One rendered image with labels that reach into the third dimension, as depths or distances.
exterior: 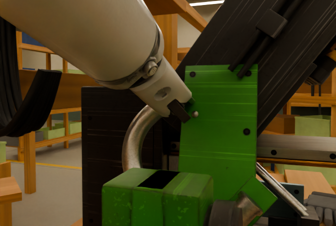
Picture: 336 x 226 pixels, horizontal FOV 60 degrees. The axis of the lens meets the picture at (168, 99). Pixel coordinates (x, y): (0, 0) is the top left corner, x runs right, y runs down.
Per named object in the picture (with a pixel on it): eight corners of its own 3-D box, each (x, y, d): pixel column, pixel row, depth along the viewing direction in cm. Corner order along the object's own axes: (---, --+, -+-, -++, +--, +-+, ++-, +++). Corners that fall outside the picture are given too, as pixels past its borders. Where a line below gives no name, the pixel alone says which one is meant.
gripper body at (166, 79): (182, 57, 27) (202, 93, 38) (124, -5, 31) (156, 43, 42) (122, 109, 28) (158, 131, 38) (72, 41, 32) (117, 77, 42)
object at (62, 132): (101, 139, 720) (100, 46, 711) (21, 162, 489) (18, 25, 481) (82, 137, 738) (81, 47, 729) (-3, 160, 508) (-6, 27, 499)
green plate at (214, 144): (256, 203, 47) (258, 78, 52) (255, 209, 40) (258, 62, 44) (188, 194, 51) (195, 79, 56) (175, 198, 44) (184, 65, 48)
